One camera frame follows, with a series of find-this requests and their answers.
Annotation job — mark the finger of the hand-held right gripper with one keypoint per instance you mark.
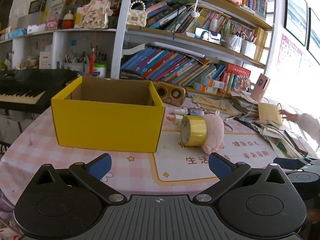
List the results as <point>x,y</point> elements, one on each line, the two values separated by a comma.
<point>287,163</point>

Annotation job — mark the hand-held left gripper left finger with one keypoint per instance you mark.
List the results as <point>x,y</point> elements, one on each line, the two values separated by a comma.
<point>100,166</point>

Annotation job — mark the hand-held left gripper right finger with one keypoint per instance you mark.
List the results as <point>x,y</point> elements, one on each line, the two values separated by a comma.
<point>220,166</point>

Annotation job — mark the pink plush pig toy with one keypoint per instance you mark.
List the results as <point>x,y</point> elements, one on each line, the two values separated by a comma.
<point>215,130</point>

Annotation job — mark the yellow cardboard box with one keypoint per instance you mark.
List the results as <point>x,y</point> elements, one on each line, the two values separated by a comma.
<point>105,125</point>

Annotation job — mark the gold tape roll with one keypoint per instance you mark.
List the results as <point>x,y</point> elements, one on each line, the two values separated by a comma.
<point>197,130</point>

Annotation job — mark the dark blue labelled bottle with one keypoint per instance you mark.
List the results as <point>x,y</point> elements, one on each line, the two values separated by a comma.
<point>195,111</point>

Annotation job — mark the another person's forearm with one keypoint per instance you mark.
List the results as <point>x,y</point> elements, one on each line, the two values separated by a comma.
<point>308,126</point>

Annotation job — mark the pink checkered cloth desktop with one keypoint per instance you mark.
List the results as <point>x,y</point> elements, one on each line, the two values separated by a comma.
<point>140,165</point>

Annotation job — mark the pile of papers and books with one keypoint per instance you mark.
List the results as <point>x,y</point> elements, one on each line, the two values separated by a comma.
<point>272,135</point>

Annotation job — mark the tan paper sheet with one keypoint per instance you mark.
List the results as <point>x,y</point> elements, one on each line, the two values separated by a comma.
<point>270,113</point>

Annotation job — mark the small white box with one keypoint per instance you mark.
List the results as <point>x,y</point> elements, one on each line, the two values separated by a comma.
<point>178,119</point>

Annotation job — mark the stack of brown paper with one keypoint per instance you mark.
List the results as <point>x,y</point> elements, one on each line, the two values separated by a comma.
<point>212,102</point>

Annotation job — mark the small white dropper bottle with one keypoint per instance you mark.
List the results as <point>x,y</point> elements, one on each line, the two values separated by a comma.
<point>180,111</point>

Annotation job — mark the orange white medicine box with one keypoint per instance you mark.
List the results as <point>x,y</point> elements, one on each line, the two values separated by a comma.
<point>205,88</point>
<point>212,82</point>

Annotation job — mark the wooden retro radio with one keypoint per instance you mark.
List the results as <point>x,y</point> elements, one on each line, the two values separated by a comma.
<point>171,92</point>

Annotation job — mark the white tub green lid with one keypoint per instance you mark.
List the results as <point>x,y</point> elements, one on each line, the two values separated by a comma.
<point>99,70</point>

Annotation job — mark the red printed box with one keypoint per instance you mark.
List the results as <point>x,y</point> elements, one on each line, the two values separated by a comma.
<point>237,70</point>

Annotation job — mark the pen holder with pens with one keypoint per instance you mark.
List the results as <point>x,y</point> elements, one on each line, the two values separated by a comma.
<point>73,66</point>

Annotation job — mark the red bottle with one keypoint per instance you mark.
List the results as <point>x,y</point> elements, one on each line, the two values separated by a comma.
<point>92,62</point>

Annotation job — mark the purple printed cloth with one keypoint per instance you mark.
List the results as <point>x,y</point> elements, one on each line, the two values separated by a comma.
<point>6,212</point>

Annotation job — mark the black keyboard piano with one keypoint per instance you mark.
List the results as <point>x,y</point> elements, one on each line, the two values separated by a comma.
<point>25,85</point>

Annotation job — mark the row of colourful books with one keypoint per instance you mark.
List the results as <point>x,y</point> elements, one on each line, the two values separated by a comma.
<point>170,65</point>

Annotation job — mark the white box red label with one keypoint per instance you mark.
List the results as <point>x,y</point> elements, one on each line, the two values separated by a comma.
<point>46,60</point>

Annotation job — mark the white pen container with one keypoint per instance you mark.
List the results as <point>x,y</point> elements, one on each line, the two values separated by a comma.
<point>235,43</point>
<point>248,49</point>

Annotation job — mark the white bound book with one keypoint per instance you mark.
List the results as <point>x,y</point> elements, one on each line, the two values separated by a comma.
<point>133,48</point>

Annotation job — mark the beige bowl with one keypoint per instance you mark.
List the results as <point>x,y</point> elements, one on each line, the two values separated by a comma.
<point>31,63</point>

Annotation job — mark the black framed picture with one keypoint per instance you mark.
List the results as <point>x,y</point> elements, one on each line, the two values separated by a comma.
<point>296,12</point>
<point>314,35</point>

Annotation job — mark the smartphone with lit screen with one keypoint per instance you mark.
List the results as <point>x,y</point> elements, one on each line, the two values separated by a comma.
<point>207,35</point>

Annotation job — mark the white cabinet shelf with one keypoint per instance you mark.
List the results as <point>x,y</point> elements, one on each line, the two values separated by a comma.
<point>60,40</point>

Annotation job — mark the wooden bookshelf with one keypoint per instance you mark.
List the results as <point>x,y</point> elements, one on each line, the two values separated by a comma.
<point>175,36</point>

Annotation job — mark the red white doll figure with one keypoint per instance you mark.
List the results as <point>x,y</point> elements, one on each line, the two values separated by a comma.
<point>67,21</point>

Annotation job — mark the small pink box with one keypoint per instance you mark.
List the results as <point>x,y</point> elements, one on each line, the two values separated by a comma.
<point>52,25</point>

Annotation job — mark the long white box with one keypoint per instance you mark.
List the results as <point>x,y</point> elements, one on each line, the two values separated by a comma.
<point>36,28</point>

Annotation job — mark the white pink charm ornament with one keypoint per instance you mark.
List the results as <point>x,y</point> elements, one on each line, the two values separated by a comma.
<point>96,13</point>

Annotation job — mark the cream quilted handbag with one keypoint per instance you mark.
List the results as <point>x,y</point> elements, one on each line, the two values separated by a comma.
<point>137,17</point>

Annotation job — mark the stack of leaning books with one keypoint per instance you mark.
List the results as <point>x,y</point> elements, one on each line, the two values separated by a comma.
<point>175,17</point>

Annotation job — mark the blue tissue pack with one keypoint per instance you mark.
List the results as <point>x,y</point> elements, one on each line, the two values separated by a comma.
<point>17,33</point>

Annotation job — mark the grey box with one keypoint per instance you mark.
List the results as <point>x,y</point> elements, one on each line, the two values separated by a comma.
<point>28,21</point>

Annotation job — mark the pink wall poster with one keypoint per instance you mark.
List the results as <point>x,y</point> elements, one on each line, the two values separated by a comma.
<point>288,52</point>

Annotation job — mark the dark photo frame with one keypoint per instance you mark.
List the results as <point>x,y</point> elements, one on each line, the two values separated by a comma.
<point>37,5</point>

